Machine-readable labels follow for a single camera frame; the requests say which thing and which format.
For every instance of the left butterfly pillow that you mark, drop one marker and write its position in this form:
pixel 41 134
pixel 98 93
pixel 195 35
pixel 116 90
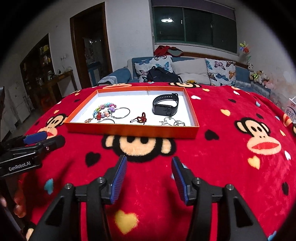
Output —
pixel 142 67

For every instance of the large silver hoop earring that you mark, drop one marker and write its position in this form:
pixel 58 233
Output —
pixel 107 120

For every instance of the black backpack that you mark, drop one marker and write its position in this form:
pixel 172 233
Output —
pixel 159 74

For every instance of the colourful artificial flower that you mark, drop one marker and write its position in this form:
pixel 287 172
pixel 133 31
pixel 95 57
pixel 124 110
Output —
pixel 245 50

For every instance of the dark window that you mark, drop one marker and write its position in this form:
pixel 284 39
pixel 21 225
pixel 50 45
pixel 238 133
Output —
pixel 194 26

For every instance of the wooden side table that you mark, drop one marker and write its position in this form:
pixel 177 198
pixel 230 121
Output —
pixel 61 85

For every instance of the white cabinet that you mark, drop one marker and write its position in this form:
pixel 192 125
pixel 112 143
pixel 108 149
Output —
pixel 20 102

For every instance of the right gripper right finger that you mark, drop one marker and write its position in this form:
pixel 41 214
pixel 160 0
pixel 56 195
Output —
pixel 236 221

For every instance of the right butterfly pillow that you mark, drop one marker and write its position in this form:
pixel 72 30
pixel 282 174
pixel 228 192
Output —
pixel 221 72

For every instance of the butterfly pillow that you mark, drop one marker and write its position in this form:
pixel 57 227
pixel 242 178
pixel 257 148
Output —
pixel 221 72
pixel 142 67

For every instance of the plush toys pile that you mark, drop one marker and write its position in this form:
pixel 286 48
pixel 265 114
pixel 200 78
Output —
pixel 259 77

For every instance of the black smart watch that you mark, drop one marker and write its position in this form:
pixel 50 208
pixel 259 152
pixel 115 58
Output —
pixel 159 108

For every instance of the red monkey print blanket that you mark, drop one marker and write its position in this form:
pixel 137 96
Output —
pixel 244 139

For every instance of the milk tea cup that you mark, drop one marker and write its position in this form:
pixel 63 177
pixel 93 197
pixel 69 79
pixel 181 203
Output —
pixel 290 109

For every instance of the blue sofa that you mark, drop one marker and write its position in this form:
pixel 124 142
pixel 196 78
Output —
pixel 128 75

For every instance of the red pearl earrings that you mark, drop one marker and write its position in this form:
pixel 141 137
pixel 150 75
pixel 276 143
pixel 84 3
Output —
pixel 140 119

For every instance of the brown door frame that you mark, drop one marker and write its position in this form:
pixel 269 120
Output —
pixel 90 45

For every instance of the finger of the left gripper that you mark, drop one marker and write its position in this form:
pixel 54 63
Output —
pixel 52 144
pixel 35 138

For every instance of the orange shallow box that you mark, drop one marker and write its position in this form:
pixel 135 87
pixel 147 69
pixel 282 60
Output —
pixel 102 102

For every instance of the dark wooden shelf cabinet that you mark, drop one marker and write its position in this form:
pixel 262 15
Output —
pixel 35 68

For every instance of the left hand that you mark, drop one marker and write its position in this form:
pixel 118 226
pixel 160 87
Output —
pixel 19 205

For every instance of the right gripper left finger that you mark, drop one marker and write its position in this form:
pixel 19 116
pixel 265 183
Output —
pixel 61 221

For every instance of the white cushion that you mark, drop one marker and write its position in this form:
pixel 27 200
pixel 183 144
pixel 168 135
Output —
pixel 194 70

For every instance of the red clothes on sofa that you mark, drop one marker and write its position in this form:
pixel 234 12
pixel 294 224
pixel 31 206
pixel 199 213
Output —
pixel 162 50

